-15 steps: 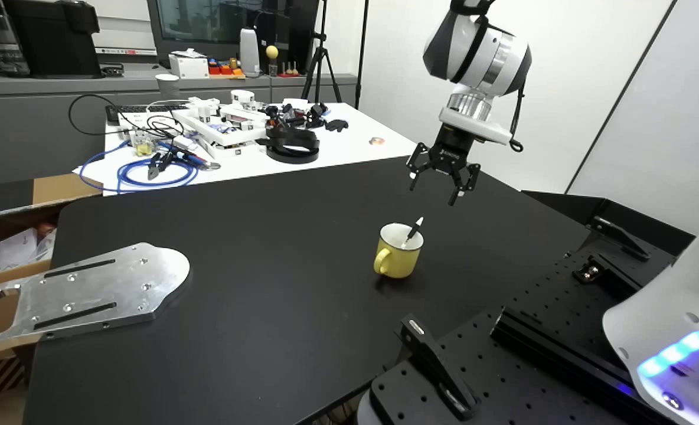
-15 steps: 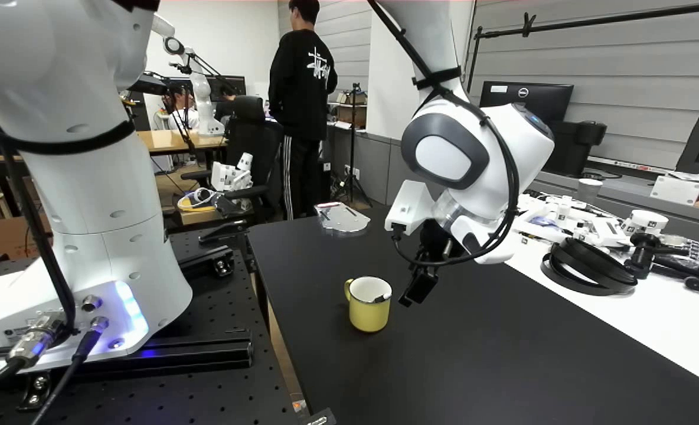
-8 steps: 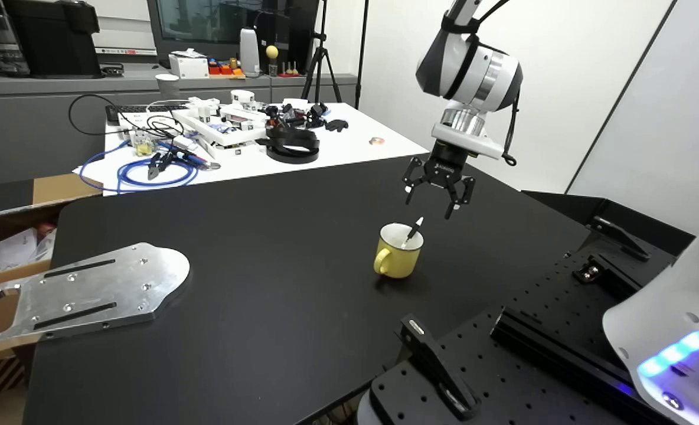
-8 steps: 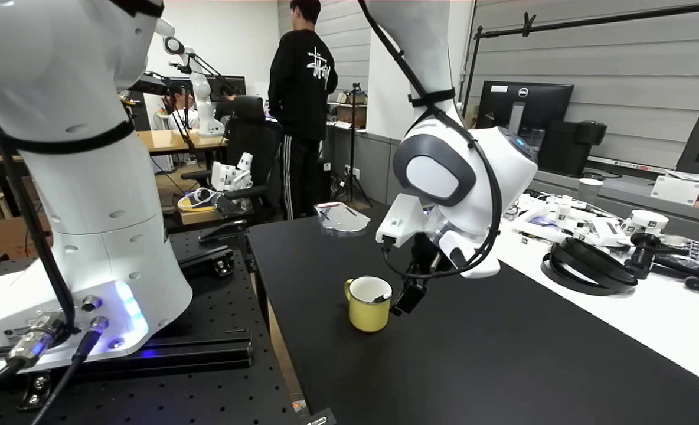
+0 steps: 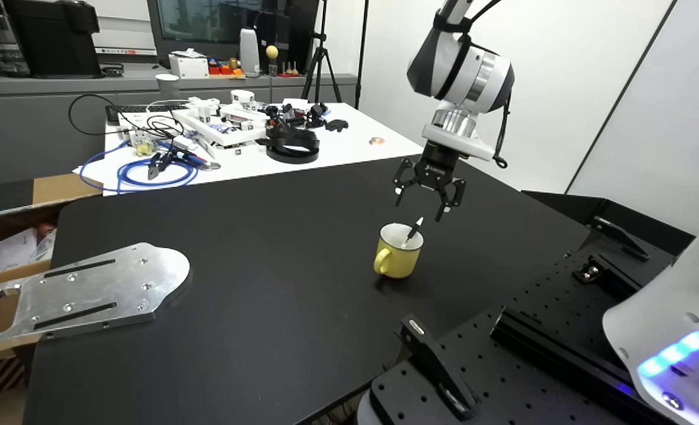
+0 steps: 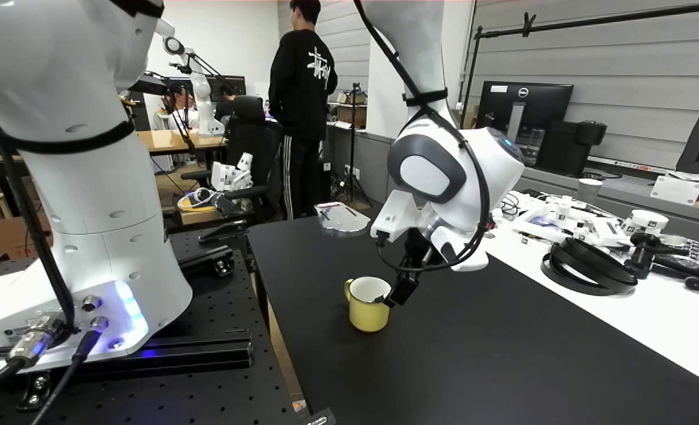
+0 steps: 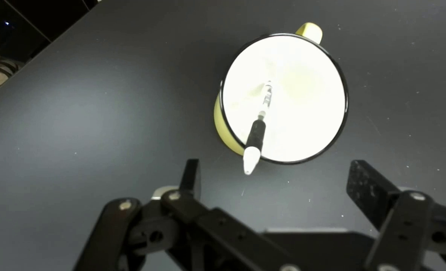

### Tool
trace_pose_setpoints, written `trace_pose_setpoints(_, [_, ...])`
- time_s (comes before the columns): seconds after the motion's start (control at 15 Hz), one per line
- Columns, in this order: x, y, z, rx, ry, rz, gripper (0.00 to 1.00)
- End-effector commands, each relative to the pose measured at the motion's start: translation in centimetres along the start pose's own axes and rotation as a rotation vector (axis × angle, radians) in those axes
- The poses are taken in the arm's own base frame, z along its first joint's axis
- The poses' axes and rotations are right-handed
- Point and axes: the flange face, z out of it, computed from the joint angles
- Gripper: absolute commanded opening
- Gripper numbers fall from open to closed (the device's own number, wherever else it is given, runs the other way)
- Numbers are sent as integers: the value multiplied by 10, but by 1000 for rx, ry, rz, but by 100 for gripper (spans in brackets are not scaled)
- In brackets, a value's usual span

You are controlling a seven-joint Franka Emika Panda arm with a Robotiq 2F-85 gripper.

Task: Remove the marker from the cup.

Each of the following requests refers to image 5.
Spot small yellowish jar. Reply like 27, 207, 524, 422
131, 128, 162, 157

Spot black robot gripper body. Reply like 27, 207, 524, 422
411, 141, 464, 190

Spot white table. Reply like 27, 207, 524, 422
74, 98, 430, 199

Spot black cable loop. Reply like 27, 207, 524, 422
67, 90, 125, 141

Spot black pole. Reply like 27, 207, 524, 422
353, 0, 374, 111

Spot white electronics board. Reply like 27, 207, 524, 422
172, 96, 271, 150

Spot black pliers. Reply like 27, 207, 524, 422
146, 147, 180, 181

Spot yellow cup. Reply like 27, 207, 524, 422
372, 220, 427, 284

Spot black tripod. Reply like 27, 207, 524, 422
297, 0, 346, 105

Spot blue cable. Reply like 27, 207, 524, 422
75, 140, 204, 190

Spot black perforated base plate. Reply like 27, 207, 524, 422
489, 188, 696, 398

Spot cardboard box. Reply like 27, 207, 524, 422
0, 173, 105, 406

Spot black lever clamp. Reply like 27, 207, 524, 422
571, 215, 653, 288

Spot black and white marker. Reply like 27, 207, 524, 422
405, 215, 427, 245

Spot black computer case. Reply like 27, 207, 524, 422
2, 0, 105, 81

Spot orange red objects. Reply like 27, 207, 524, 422
205, 56, 248, 81

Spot black round object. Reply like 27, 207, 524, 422
265, 124, 323, 164

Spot clear plastic bag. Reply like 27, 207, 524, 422
0, 225, 59, 279

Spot silver metal plate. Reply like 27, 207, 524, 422
0, 241, 195, 354

